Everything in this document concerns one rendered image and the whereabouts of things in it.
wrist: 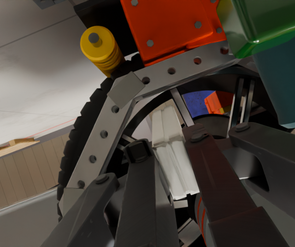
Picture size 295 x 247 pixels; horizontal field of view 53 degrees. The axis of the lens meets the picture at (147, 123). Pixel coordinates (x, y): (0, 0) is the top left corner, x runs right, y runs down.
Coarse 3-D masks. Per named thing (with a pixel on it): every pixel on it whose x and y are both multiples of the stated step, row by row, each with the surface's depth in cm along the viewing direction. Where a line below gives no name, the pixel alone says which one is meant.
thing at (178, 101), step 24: (216, 72) 56; (240, 72) 56; (168, 96) 69; (240, 96) 57; (264, 96) 68; (192, 120) 58; (120, 144) 58; (120, 168) 79; (192, 216) 57; (192, 240) 57
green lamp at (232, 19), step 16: (224, 0) 17; (240, 0) 16; (256, 0) 16; (272, 0) 16; (288, 0) 16; (224, 16) 18; (240, 16) 16; (256, 16) 16; (272, 16) 16; (288, 16) 16; (224, 32) 19; (240, 32) 17; (256, 32) 16; (272, 32) 16; (288, 32) 16; (240, 48) 18; (256, 48) 17
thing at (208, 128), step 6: (198, 120) 102; (204, 120) 102; (210, 120) 101; (216, 120) 101; (222, 120) 101; (228, 120) 101; (204, 126) 102; (210, 126) 101; (216, 126) 101; (222, 126) 101; (210, 132) 101; (216, 132) 101; (222, 132) 101; (216, 138) 101; (222, 138) 101
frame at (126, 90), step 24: (216, 48) 47; (144, 72) 48; (168, 72) 52; (192, 72) 47; (120, 96) 48; (144, 96) 52; (120, 120) 48; (96, 144) 48; (96, 168) 48; (72, 192) 48
